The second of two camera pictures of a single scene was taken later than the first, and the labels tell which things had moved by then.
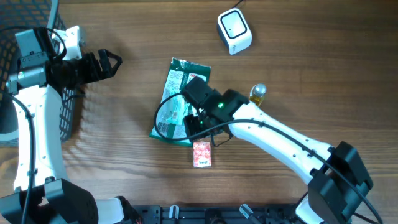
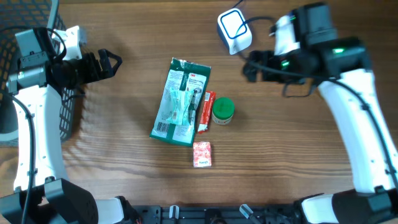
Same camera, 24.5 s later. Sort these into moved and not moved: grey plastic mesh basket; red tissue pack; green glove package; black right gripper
Moved: black right gripper
Not moved: red tissue pack; green glove package; grey plastic mesh basket
